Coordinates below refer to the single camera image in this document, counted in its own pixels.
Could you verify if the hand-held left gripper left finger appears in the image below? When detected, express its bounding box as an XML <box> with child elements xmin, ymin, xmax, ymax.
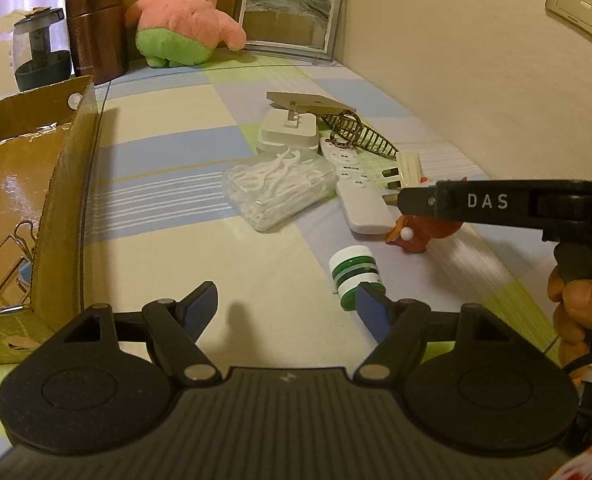
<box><xmin>63</xmin><ymin>281</ymin><xmax>223</xmax><ymax>387</ymax></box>

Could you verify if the person's right hand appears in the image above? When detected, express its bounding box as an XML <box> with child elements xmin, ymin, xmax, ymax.
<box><xmin>547</xmin><ymin>265</ymin><xmax>592</xmax><ymax>376</ymax></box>

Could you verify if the green and white small jar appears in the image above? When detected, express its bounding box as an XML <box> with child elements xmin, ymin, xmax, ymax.
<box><xmin>329</xmin><ymin>245</ymin><xmax>387</xmax><ymax>312</ymax></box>

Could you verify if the brown cardboard box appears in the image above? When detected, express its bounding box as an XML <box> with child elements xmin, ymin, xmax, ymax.
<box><xmin>0</xmin><ymin>75</ymin><xmax>102</xmax><ymax>366</ymax></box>

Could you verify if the bag of white floss picks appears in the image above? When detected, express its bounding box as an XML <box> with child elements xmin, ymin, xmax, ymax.
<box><xmin>222</xmin><ymin>147</ymin><xmax>337</xmax><ymax>232</ymax></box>

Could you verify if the cream plug adapter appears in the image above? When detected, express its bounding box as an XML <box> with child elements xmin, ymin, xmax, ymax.
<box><xmin>382</xmin><ymin>151</ymin><xmax>429</xmax><ymax>206</ymax></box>

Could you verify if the white remote control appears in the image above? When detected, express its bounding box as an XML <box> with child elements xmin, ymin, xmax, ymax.
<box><xmin>319</xmin><ymin>135</ymin><xmax>395</xmax><ymax>235</ymax></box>

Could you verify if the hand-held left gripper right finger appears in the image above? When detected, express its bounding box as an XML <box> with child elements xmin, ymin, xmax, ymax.
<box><xmin>353</xmin><ymin>282</ymin><xmax>509</xmax><ymax>386</ymax></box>

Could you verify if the silver picture frame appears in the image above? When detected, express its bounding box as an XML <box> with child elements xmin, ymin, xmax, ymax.
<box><xmin>235</xmin><ymin>0</ymin><xmax>347</xmax><ymax>63</ymax></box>

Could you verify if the beige card stand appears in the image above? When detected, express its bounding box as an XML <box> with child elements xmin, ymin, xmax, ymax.
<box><xmin>267</xmin><ymin>91</ymin><xmax>357</xmax><ymax>117</ymax></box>

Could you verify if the glass jar with dark lid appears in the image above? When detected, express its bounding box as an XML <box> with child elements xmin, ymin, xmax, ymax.
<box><xmin>12</xmin><ymin>7</ymin><xmax>73</xmax><ymax>92</ymax></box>

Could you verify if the metal wire clip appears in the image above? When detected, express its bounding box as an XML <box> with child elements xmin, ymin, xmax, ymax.
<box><xmin>0</xmin><ymin>220</ymin><xmax>34</xmax><ymax>317</ymax></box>

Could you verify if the pink starfish plush toy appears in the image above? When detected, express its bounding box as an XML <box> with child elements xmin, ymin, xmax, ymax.
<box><xmin>125</xmin><ymin>0</ymin><xmax>247</xmax><ymax>68</ymax></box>

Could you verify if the white charger plug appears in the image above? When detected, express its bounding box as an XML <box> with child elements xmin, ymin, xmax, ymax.
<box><xmin>256</xmin><ymin>101</ymin><xmax>319</xmax><ymax>156</ymax></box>

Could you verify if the brown thermos flask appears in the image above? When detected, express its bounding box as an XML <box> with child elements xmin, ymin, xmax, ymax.
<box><xmin>65</xmin><ymin>0</ymin><xmax>130</xmax><ymax>85</ymax></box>

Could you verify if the red toy figure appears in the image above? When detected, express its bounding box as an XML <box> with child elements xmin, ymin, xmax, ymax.
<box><xmin>386</xmin><ymin>175</ymin><xmax>471</xmax><ymax>252</ymax></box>

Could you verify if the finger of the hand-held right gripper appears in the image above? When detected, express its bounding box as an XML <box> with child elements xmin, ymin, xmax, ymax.
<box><xmin>397</xmin><ymin>186</ymin><xmax>439</xmax><ymax>218</ymax></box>

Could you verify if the gold hair claw clip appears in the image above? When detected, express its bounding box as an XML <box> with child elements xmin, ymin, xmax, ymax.
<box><xmin>321</xmin><ymin>110</ymin><xmax>401</xmax><ymax>160</ymax></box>

